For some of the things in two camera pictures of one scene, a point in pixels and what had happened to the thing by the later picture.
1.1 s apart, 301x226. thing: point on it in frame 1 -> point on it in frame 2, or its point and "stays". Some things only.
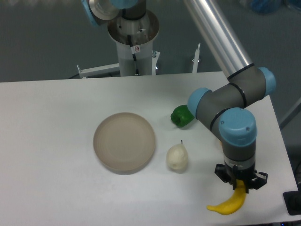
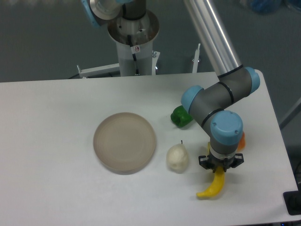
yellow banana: [234, 203] -> [218, 182]
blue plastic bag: [265, 7] stays
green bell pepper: [181, 116] stays
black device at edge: [292, 200] stays
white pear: [177, 157] stays
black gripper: [246, 171] -> [210, 163]
